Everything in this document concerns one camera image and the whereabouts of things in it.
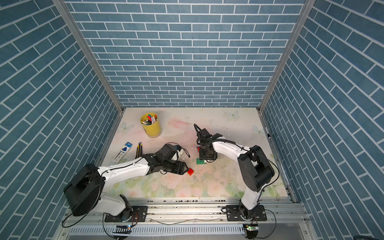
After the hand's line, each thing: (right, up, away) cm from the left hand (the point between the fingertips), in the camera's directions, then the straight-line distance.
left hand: (187, 170), depth 83 cm
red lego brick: (+6, +10, +14) cm, 18 cm away
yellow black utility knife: (-32, +8, +11) cm, 34 cm away
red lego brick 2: (+2, -2, +4) cm, 4 cm away
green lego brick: (+7, +3, +8) cm, 11 cm away
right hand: (+10, +5, +8) cm, 14 cm away
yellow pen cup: (-26, +28, +16) cm, 42 cm away
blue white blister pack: (-41, +11, +15) cm, 45 cm away
